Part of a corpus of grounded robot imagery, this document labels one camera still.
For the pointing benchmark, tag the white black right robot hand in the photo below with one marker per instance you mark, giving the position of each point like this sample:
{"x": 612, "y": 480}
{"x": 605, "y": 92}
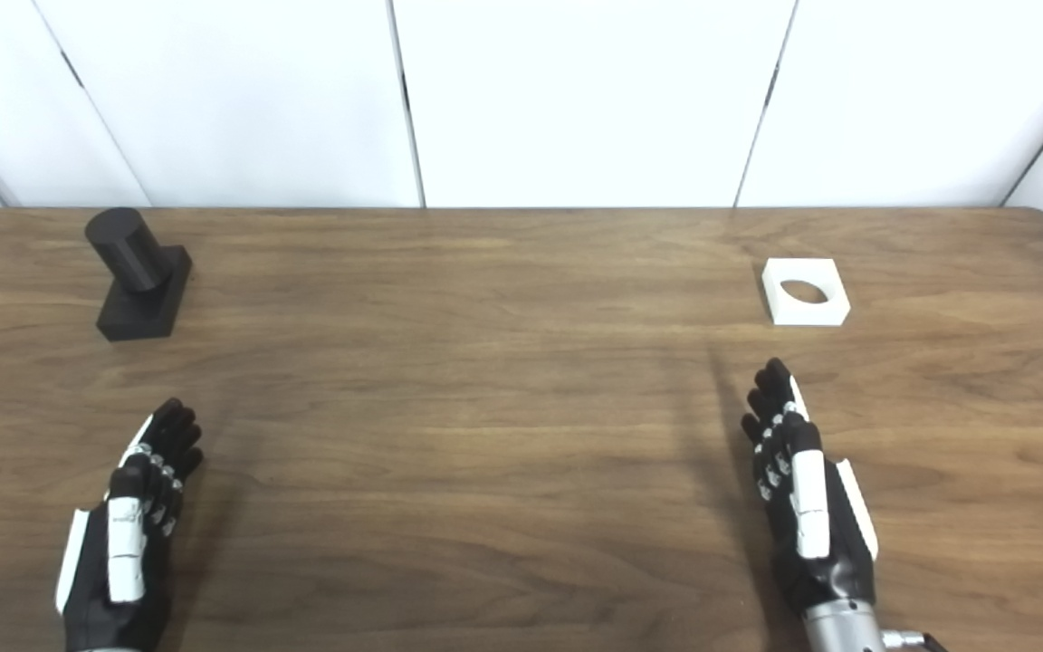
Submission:
{"x": 811, "y": 507}

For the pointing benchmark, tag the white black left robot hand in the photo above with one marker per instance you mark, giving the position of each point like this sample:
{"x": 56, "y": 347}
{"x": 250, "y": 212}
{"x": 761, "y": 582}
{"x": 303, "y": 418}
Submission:
{"x": 126, "y": 543}

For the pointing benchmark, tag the black peg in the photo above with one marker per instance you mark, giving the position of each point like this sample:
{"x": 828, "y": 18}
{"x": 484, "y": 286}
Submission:
{"x": 137, "y": 281}

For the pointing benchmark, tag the white square piece with hole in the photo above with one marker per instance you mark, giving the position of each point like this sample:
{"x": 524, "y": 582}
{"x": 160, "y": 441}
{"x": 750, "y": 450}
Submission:
{"x": 779, "y": 312}

